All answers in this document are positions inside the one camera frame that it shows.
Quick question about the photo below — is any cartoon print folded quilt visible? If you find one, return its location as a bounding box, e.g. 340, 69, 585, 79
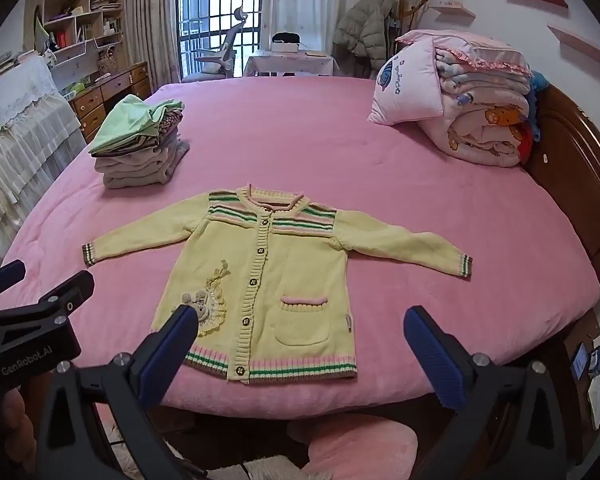
425, 55, 536, 168

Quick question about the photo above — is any wooden coat rack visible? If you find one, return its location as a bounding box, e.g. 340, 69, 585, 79
397, 0, 431, 41

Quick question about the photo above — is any pink ruffled folded quilt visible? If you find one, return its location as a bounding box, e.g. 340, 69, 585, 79
396, 30, 531, 76

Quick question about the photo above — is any wooden desk with drawers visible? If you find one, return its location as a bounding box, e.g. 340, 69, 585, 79
70, 61, 151, 143

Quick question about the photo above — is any woven basket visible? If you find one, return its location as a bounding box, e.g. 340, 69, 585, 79
97, 47, 121, 76

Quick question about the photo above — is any long pink wall shelf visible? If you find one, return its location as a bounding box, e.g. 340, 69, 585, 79
547, 24, 600, 63

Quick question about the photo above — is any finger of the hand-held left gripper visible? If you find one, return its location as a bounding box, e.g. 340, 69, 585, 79
25, 270, 96, 323
0, 259, 26, 311

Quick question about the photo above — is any yellow knit striped cardigan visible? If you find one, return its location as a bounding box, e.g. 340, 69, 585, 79
82, 185, 473, 386

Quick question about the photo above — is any black and white box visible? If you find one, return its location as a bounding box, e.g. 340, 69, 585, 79
271, 32, 301, 53

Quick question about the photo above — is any person's left hand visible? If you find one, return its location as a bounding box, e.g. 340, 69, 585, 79
0, 387, 38, 480

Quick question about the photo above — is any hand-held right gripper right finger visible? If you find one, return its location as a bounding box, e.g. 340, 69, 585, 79
402, 305, 588, 480

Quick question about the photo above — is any grey down jacket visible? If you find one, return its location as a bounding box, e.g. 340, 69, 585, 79
332, 0, 398, 78

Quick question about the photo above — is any white floral curtain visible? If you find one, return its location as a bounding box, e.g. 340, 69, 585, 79
257, 0, 351, 53

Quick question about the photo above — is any small table with tablecloth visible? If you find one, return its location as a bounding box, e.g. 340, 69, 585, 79
243, 50, 338, 78

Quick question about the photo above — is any wooden bookshelf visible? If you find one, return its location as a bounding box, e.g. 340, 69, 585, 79
42, 0, 128, 66

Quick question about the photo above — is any pink bed blanket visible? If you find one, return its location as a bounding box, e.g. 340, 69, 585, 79
0, 76, 600, 418

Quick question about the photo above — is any white lace dust cover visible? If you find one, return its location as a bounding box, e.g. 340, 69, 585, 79
0, 52, 86, 261

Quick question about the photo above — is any small pink wall shelf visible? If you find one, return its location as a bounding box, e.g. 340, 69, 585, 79
429, 2, 476, 18

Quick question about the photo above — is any blue and red cloth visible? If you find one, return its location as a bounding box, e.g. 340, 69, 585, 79
519, 71, 550, 161

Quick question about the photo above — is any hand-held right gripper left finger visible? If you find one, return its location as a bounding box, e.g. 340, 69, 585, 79
36, 304, 208, 480

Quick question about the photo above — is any beige curtain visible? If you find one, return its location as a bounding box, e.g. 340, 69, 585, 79
125, 0, 183, 96

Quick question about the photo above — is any wooden bed headboard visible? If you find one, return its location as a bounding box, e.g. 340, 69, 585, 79
522, 82, 600, 286

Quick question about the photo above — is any stack of folded clothes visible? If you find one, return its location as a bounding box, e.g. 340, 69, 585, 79
87, 95, 191, 191

